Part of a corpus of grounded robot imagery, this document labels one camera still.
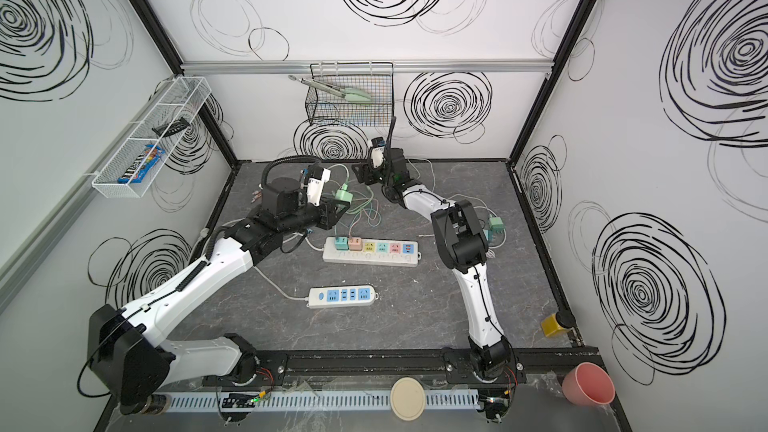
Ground beige round lid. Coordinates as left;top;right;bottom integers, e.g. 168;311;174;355
390;377;426;422

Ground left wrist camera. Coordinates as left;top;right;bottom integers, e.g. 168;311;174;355
304;165;331;207

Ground white power strip cord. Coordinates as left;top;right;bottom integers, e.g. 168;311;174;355
191;215;328;302

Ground yellow block with black cap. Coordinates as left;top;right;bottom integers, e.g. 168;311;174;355
540;310;576;338

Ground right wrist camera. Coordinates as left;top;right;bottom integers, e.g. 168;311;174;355
370;137;387;169

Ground clear wall shelf basket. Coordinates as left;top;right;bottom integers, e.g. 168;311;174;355
91;76;211;199

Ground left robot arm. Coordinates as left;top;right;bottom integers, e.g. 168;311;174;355
84;197;350;414

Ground green charging cable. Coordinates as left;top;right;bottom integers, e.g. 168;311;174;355
335;158;439;240

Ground teal plug adapter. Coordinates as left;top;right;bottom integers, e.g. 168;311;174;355
334;236;349;251

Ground white slotted cable duct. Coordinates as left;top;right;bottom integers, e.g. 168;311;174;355
164;389;481;415

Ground short blue power strip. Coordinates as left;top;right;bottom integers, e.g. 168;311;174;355
307;284;379;309

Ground black remote control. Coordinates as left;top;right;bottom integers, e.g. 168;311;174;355
152;117;190;139

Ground light green plug adapter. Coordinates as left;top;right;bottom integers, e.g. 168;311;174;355
334;188;354;204

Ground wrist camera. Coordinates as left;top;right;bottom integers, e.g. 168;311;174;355
370;137;387;169
304;165;331;207

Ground dark jar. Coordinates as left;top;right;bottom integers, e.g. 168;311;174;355
141;394;172;416

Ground green tongs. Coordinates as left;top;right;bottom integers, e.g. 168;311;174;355
288;75;373;104

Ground pink cup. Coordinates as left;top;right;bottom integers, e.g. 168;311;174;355
562;362;616;406

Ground long colourful power strip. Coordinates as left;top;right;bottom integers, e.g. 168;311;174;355
322;237;421;267

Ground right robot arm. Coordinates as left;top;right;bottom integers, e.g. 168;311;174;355
351;147;514;383

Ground pink plug adapter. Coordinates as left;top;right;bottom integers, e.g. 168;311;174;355
348;237;363;251

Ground black wire basket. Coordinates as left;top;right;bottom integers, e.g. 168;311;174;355
299;61;395;127

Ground blue candy packet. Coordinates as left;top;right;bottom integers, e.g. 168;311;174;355
117;144;165;184

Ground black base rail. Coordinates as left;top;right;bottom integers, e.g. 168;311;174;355
197;346;604;386

